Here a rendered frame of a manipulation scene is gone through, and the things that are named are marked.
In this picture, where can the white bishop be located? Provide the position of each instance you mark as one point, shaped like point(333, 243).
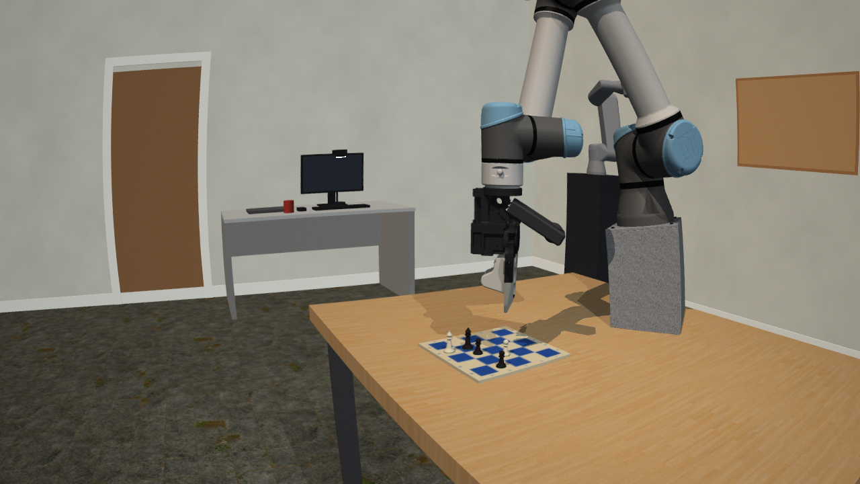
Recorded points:
point(449, 348)

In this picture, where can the blue and cream chessboard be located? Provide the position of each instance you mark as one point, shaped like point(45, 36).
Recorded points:
point(525, 353)

